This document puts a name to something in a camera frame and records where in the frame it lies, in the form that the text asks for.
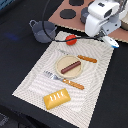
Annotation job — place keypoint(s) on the red tomato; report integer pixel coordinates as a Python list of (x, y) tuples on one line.
[(71, 40)]

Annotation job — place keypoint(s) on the yellow bread loaf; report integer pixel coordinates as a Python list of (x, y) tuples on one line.
[(57, 98)]

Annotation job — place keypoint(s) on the white blue fish toy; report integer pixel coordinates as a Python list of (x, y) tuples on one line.
[(111, 42)]

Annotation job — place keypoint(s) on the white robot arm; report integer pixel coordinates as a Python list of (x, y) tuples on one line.
[(105, 15)]

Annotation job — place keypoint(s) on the round wooden plate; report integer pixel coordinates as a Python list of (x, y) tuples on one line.
[(64, 62)]

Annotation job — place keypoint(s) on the brown sausage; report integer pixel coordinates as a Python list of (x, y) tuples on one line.
[(70, 67)]

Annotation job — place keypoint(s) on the brown toy stove top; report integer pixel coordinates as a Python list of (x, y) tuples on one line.
[(68, 15)]

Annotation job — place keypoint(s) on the grey saucepan on stove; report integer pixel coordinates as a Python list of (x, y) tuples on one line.
[(84, 14)]

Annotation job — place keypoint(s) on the knife with orange handle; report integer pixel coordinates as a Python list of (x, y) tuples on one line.
[(79, 56)]

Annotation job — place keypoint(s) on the fork with orange handle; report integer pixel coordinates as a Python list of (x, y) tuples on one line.
[(66, 81)]

